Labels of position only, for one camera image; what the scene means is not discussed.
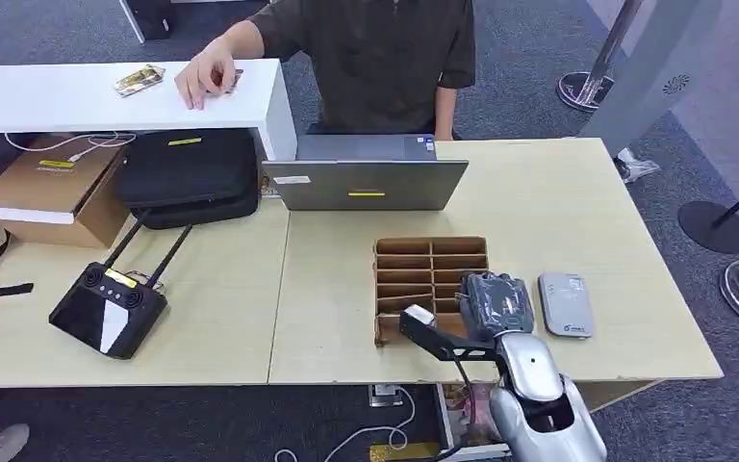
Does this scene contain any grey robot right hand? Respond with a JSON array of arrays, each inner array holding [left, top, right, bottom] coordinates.
[[457, 271, 536, 343]]

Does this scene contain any person's right hand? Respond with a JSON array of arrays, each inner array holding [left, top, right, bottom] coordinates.
[[174, 37, 238, 111]]

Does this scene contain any dark card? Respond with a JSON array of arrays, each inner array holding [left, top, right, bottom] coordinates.
[[219, 68, 245, 95]]

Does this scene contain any flat grey device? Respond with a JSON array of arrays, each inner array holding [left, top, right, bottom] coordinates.
[[537, 271, 595, 340]]

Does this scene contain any wooden card box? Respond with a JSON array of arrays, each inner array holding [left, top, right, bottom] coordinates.
[[373, 236, 491, 348]]

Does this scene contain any white furniture leg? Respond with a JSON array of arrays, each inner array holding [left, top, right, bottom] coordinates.
[[118, 0, 149, 45]]

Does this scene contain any black bag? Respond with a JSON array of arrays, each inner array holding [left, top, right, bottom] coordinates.
[[115, 127, 261, 231]]

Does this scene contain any white open drawer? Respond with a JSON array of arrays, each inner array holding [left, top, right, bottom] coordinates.
[[434, 382, 512, 462]]

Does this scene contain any metal floor socket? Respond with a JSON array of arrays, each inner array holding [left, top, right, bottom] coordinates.
[[368, 384, 404, 409]]

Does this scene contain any white raised shelf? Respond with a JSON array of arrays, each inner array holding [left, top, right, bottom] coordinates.
[[0, 58, 298, 163]]

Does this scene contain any person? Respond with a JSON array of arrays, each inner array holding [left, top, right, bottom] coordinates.
[[248, 0, 477, 137]]

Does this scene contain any golden strip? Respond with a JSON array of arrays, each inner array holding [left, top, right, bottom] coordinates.
[[369, 441, 442, 462]]

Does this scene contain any grey laptop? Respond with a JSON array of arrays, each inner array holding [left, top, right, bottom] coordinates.
[[262, 134, 471, 213]]

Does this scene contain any clear plastic wrap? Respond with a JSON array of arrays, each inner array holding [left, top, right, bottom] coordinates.
[[614, 147, 661, 186]]

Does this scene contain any brown cardboard box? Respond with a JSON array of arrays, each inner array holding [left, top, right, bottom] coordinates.
[[0, 135, 133, 250]]

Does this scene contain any yellow remote sticker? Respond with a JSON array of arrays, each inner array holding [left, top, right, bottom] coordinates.
[[104, 268, 139, 290]]

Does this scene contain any black remote controller with antennas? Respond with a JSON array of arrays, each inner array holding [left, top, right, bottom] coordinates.
[[48, 209, 193, 361]]

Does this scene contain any grey standing panel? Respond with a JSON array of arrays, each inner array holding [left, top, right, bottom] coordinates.
[[578, 0, 726, 159]]

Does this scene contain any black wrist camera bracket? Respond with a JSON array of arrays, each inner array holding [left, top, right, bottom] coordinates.
[[398, 310, 511, 365]]

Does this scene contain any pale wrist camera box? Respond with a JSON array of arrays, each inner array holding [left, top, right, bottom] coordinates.
[[402, 303, 437, 327]]

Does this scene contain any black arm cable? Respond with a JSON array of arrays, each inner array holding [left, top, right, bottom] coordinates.
[[433, 356, 480, 462]]

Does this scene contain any white desk cable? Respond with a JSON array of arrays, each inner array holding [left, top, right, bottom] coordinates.
[[4, 130, 138, 164]]

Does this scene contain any white floor cable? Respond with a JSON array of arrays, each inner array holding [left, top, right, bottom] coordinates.
[[273, 385, 418, 462]]

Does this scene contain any black stanchion post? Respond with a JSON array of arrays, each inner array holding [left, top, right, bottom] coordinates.
[[677, 168, 739, 256]]

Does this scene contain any chrome stanchion post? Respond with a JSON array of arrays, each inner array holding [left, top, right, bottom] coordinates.
[[555, 0, 645, 115]]

